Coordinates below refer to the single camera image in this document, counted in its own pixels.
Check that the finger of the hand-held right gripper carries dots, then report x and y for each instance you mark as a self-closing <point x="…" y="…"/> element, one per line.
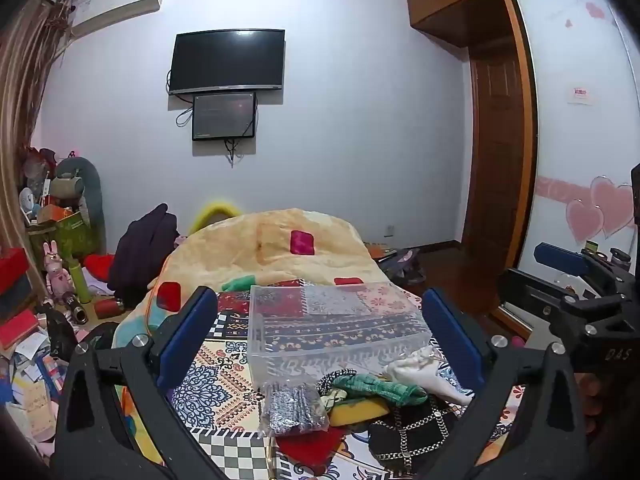
<point x="532" y="291"/>
<point x="559" y="258"/>

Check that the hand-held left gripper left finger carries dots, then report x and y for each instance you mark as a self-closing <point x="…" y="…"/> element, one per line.
<point x="189" y="331"/>

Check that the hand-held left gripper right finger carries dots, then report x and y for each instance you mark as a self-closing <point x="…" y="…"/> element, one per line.
<point x="452" y="336"/>

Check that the white cloth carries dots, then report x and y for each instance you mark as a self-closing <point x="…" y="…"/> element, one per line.
<point x="430" y="375"/>

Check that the green knitted cloth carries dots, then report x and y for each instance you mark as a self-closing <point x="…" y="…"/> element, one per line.
<point x="385" y="387"/>

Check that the yellow sock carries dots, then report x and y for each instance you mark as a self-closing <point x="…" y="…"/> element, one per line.
<point x="357" y="410"/>

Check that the clear plastic storage box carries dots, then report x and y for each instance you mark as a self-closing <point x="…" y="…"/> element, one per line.
<point x="330" y="325"/>

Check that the red cloth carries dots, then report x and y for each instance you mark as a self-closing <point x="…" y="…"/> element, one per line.
<point x="312" y="447"/>

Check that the person's right hand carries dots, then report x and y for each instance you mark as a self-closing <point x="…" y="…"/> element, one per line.
<point x="589" y="400"/>

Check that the dark bag on floor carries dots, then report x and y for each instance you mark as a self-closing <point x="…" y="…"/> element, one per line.
<point x="406" y="265"/>

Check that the dark jacket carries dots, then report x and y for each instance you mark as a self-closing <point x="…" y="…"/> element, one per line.
<point x="142" y="250"/>

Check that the red heart pillow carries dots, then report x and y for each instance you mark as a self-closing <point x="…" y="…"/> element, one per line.
<point x="100" y="266"/>

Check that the black tube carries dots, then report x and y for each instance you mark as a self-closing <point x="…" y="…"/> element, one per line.
<point x="76" y="310"/>

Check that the brown wooden door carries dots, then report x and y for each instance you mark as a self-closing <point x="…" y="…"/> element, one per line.
<point x="495" y="160"/>

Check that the green bottle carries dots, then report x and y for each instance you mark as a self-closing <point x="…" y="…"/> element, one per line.
<point x="81" y="282"/>

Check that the yellow-green fuzzy hoop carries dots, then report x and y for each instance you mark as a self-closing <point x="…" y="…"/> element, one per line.
<point x="212" y="212"/>

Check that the cream blanket with coloured patches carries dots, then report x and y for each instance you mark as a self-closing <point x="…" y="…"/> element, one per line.
<point x="280" y="247"/>

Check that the wooden wardrobe with sliding door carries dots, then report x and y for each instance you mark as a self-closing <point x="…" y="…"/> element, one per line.
<point x="565" y="125"/>

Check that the pink rabbit toy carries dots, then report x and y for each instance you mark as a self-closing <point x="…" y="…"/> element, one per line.
<point x="56" y="272"/>

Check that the green cardboard box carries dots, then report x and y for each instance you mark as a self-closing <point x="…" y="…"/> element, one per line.
<point x="67" y="235"/>

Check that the pile of papers and books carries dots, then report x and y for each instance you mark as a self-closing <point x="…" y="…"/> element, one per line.
<point x="30" y="380"/>

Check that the grey curved pillow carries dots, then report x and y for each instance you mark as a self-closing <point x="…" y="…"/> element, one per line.
<point x="92" y="190"/>

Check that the red box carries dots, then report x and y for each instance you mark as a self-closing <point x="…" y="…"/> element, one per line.
<point x="12" y="270"/>

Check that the striped brown curtain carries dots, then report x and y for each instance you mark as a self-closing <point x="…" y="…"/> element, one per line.
<point x="25" y="90"/>

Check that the white air conditioner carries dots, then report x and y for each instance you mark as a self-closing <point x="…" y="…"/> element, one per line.
<point x="107" y="7"/>

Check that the white wall socket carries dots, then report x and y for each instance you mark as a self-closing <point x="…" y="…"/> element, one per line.
<point x="388" y="230"/>

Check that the small black wall monitor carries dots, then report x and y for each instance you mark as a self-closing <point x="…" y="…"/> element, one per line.
<point x="224" y="116"/>

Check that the black wall television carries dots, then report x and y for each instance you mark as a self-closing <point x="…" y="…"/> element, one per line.
<point x="227" y="60"/>

